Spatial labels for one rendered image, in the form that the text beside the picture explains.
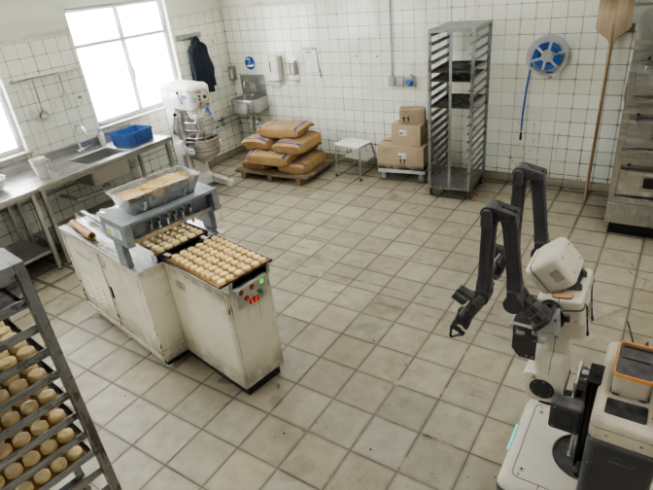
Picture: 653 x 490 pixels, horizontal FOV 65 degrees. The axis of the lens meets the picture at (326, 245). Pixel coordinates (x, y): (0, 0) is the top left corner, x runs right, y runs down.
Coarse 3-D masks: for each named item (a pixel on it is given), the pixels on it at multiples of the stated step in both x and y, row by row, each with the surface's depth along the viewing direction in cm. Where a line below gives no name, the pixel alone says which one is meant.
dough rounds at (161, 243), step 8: (168, 232) 364; (176, 232) 362; (184, 232) 361; (192, 232) 364; (200, 232) 360; (144, 240) 356; (152, 240) 355; (160, 240) 354; (168, 240) 352; (176, 240) 351; (184, 240) 352; (152, 248) 345; (160, 248) 343; (168, 248) 345
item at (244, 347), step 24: (168, 264) 340; (192, 288) 328; (216, 288) 307; (192, 312) 344; (216, 312) 319; (240, 312) 313; (264, 312) 329; (192, 336) 362; (216, 336) 334; (240, 336) 319; (264, 336) 335; (216, 360) 350; (240, 360) 324; (264, 360) 341; (240, 384) 339
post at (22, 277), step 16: (16, 272) 142; (32, 288) 146; (32, 304) 147; (48, 320) 152; (48, 336) 153; (64, 368) 160; (64, 384) 162; (80, 400) 166; (80, 416) 168; (96, 432) 174; (96, 448) 176; (112, 480) 184
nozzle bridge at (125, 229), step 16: (192, 192) 356; (208, 192) 357; (160, 208) 336; (192, 208) 361; (208, 208) 364; (112, 224) 326; (128, 224) 319; (144, 224) 336; (176, 224) 348; (208, 224) 382; (128, 240) 322; (128, 256) 336
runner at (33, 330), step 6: (24, 330) 150; (30, 330) 152; (36, 330) 153; (12, 336) 148; (18, 336) 150; (24, 336) 151; (30, 336) 152; (0, 342) 146; (6, 342) 147; (12, 342) 148; (18, 342) 150; (0, 348) 146; (6, 348) 148
